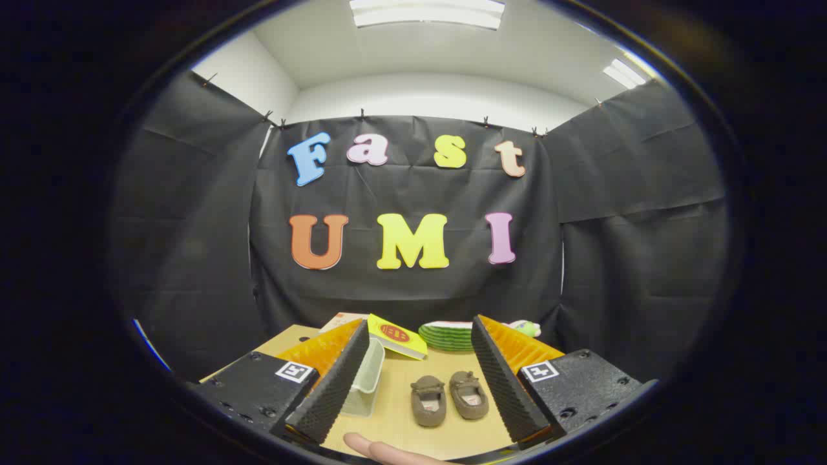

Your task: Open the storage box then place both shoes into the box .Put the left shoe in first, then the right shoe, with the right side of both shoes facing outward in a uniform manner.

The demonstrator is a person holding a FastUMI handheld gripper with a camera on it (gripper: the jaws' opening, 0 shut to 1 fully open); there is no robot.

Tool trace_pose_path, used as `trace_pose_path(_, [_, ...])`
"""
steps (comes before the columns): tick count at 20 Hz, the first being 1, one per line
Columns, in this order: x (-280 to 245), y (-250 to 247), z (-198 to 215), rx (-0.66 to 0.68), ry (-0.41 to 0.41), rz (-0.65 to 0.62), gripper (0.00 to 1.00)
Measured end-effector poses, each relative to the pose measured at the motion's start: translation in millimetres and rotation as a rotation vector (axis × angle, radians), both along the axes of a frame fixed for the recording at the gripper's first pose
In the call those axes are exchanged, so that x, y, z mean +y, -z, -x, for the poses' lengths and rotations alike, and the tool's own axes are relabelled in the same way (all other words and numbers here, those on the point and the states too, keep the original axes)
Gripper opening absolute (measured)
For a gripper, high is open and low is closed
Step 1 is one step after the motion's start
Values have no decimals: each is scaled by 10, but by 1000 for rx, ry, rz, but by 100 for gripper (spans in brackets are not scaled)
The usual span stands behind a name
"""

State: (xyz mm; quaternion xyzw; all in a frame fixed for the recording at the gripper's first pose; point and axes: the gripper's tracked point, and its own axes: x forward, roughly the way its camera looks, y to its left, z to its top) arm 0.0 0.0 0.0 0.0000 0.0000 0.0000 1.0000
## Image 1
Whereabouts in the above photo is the yellow book with red circle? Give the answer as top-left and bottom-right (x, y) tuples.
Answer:
(367, 313), (428, 361)

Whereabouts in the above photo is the brown fuzzy shoe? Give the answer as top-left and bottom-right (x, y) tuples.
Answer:
(410, 375), (448, 428)
(448, 370), (490, 420)

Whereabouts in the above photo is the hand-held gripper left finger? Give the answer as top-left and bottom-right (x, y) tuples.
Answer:
(187, 318), (370, 446)

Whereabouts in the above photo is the watermelon slice plush toy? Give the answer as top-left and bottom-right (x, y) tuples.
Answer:
(418, 321), (479, 353)

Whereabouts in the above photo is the large ceiling light panel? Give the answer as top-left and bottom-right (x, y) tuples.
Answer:
(349, 0), (506, 31)

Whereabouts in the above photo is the small ceiling light panel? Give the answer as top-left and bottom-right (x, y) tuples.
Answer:
(602, 58), (647, 90)

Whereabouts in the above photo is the beige book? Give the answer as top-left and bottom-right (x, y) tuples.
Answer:
(317, 313), (370, 335)

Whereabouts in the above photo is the pale green fabric storage box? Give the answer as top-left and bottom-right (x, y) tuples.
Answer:
(341, 337), (386, 417)

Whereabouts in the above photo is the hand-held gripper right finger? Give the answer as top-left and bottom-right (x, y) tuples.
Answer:
(470, 315), (660, 450)

